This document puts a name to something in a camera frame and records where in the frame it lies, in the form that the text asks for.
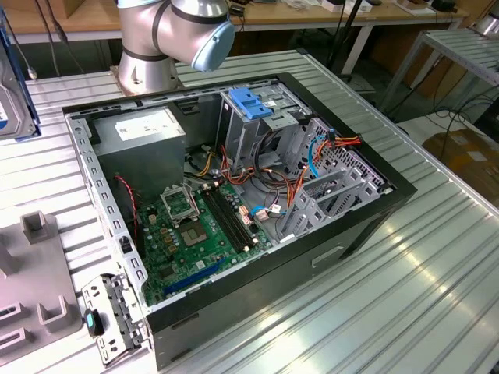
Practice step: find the hard disk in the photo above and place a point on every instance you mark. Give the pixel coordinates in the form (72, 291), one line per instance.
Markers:
(11, 105)

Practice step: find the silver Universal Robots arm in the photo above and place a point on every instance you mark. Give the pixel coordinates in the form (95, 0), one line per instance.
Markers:
(179, 23)

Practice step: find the grey metal disk bay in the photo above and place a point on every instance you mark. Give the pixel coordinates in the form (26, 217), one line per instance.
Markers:
(300, 218)

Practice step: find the black RAM slot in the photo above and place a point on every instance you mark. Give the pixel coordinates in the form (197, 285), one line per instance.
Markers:
(231, 222)
(225, 222)
(220, 222)
(236, 222)

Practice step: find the grey optical drive cage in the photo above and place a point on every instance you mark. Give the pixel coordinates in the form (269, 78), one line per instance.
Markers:
(241, 136)

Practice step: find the CPU socket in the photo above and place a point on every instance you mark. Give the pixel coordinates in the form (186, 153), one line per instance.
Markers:
(193, 233)

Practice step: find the green motherboard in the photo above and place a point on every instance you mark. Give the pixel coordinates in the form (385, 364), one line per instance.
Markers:
(202, 253)

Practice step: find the blue plastic drive latch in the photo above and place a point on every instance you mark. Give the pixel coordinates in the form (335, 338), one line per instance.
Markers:
(245, 101)

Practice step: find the black open PC case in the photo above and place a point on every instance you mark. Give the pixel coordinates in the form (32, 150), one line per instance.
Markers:
(273, 280)

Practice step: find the blue expansion slot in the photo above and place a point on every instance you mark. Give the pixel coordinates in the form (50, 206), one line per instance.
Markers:
(195, 276)

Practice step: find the grey power supply unit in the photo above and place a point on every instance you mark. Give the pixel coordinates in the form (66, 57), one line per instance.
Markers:
(140, 163)

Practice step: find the black case fan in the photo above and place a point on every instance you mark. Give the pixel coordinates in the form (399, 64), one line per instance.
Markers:
(124, 210)

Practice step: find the wooden desk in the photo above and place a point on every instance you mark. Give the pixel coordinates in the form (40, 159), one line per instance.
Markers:
(280, 17)

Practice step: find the small white box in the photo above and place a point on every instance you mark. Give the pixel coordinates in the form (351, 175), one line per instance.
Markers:
(335, 4)

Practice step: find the black latch with blue inset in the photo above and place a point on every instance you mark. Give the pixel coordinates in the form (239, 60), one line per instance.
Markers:
(91, 321)

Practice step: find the large labelled cardboard box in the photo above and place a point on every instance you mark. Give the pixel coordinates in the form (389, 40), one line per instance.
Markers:
(468, 163)

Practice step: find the grey parts rack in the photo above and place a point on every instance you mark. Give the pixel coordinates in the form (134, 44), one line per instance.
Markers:
(39, 272)

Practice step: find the metal slat side table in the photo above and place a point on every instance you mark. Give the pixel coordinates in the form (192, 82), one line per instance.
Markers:
(460, 50)

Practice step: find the small black device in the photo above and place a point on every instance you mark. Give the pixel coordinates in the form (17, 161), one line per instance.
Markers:
(444, 4)

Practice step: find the silver round metal object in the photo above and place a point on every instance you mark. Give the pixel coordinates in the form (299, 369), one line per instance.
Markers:
(487, 25)

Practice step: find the metal slot retainer bracket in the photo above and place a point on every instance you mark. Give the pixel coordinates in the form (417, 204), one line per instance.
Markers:
(117, 311)

